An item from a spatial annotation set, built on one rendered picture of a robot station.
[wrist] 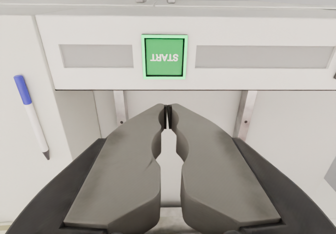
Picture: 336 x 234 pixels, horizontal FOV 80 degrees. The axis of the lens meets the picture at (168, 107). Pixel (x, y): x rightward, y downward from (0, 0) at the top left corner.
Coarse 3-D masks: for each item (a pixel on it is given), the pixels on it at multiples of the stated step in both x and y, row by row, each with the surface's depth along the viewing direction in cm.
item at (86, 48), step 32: (64, 32) 24; (96, 32) 24; (128, 32) 24; (160, 32) 24; (192, 32) 24; (224, 32) 25; (256, 32) 25; (288, 32) 25; (320, 32) 25; (64, 64) 26; (96, 64) 26; (128, 64) 27; (192, 64) 26; (224, 64) 27; (256, 64) 27; (288, 64) 27; (320, 64) 27
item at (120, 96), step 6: (114, 96) 40; (120, 96) 40; (114, 102) 41; (120, 102) 41; (126, 102) 44; (120, 108) 42; (126, 108) 44; (120, 114) 42; (126, 114) 44; (120, 120) 43; (126, 120) 44
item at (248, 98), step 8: (248, 96) 41; (240, 104) 44; (248, 104) 42; (240, 112) 44; (248, 112) 43; (240, 120) 44; (248, 120) 44; (240, 128) 45; (232, 136) 50; (240, 136) 46
